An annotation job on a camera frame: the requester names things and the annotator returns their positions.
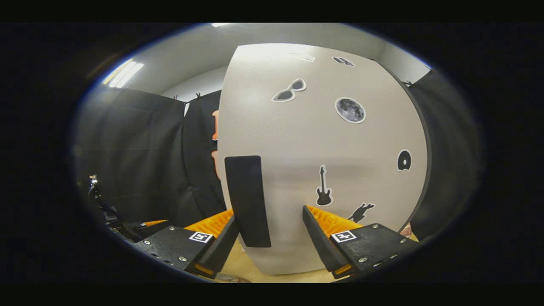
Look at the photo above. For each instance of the grey cabinet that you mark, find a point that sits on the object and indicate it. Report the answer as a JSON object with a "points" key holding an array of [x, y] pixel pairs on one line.
{"points": [[429, 165]]}

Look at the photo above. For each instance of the red patterned book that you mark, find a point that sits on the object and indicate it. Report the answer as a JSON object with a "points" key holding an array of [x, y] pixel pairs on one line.
{"points": [[406, 229]]}

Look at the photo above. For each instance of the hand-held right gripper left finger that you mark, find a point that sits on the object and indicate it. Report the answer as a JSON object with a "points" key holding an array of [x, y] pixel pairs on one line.
{"points": [[221, 250]]}

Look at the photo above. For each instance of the white cabinet door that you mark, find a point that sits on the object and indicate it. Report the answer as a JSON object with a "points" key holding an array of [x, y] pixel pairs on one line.
{"points": [[297, 140]]}

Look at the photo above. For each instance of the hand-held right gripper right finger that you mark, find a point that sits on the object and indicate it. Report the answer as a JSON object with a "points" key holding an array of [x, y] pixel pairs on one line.
{"points": [[323, 246]]}

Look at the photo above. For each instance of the black backdrop cloth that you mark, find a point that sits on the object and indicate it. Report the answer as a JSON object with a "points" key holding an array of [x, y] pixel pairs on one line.
{"points": [[140, 148]]}

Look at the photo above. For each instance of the clear plastic bottle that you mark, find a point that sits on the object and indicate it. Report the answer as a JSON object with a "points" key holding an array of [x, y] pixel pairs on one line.
{"points": [[231, 279]]}

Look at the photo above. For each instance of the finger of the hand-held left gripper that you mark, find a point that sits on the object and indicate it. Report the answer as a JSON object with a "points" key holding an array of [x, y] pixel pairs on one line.
{"points": [[153, 222]]}

